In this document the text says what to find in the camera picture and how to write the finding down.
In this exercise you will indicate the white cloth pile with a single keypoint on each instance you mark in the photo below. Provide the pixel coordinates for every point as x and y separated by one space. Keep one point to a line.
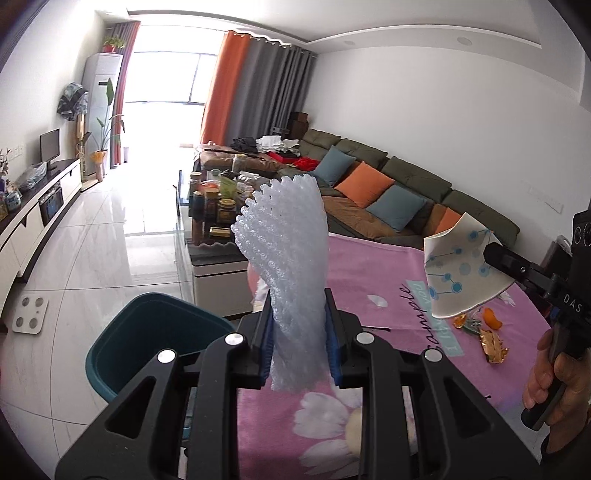
274 141

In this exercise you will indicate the glass-top coffee table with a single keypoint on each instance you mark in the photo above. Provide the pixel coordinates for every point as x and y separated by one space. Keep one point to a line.
217 277

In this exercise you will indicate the orange peel piece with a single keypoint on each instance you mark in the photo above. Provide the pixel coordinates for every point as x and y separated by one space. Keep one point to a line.
490 319
461 320

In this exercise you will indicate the orange cushion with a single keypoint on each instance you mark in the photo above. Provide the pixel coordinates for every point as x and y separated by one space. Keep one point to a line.
445 222
364 184

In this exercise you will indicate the olive green sofa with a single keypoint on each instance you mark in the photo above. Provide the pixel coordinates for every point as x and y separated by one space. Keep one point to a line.
415 175

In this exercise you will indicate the dark brown box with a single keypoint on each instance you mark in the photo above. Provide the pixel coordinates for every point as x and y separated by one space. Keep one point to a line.
298 122

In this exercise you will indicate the person's right hand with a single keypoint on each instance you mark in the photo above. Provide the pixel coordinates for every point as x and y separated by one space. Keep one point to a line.
577 383

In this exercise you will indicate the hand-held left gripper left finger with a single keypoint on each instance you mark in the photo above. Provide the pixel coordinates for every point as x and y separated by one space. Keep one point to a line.
265 360

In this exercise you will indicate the dark storage crate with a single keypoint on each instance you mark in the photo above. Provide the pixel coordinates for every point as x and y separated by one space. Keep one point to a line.
51 205

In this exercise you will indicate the blue and white porcelain jar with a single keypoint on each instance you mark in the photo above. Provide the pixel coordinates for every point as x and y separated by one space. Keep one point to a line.
12 199

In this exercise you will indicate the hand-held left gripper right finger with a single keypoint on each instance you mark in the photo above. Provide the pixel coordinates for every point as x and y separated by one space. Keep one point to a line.
333 360

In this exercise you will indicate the tall leafy plant yellow pot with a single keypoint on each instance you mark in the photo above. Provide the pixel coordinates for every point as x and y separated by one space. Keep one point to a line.
108 129

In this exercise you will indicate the blue cushion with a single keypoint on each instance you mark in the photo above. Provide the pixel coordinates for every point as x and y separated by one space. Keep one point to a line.
334 166
397 207

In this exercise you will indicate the standing fan with dark cover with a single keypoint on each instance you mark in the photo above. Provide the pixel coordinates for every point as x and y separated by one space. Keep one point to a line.
71 99

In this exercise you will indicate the gold foil wrapper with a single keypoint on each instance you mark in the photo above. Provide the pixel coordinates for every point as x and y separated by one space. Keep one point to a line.
491 347

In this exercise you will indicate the white bathroom scale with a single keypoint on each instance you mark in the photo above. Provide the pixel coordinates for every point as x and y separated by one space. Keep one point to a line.
30 314

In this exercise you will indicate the group of glass jars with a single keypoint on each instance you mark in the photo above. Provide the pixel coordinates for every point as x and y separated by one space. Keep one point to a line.
217 198

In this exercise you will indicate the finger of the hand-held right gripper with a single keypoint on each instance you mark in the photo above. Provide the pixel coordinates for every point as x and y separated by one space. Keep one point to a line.
508 263

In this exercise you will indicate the red cloth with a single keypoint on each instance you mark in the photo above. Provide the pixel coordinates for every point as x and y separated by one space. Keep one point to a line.
302 162

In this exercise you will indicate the striped grey orange curtain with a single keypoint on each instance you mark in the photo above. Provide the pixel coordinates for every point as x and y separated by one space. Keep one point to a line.
122 92

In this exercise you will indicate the white foam fruit net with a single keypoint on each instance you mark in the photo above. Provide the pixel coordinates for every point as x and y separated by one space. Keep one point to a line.
286 258

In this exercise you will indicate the small potted plant red pot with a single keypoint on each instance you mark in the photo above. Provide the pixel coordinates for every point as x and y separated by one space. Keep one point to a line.
113 44

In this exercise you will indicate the white wall sockets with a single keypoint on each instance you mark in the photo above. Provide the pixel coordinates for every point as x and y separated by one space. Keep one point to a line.
18 150

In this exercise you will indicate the plant in blue vase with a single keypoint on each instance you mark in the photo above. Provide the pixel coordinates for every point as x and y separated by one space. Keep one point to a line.
4 166

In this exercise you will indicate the brown sofa cover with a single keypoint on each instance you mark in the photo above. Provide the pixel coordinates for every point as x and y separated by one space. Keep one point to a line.
360 217

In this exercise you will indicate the standing air conditioner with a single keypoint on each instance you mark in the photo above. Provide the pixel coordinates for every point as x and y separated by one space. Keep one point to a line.
99 106

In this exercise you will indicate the black monitor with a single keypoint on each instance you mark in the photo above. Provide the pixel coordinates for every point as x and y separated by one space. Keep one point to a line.
50 145

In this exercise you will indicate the clear plastic bag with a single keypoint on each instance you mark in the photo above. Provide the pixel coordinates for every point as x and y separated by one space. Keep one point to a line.
32 176

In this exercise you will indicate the teal plastic bin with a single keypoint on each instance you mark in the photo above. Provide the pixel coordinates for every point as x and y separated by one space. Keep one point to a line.
138 323

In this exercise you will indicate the white paper bowl blue dots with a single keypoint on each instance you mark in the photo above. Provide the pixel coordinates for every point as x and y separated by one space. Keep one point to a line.
457 272

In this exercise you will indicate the clear plastic scrap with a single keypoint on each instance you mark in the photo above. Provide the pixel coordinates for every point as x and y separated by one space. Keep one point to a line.
378 302

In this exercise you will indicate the black clothes pile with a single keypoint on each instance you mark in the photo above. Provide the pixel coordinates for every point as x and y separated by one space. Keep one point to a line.
242 144

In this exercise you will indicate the small green candy wrapper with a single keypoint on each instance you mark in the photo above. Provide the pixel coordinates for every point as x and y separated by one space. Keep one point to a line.
472 326

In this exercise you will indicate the white and black TV cabinet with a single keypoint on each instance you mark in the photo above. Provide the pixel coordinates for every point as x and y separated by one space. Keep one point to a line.
27 221

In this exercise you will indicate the pink flower-print blanket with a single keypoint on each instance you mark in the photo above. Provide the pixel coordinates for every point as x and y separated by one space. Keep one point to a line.
369 277

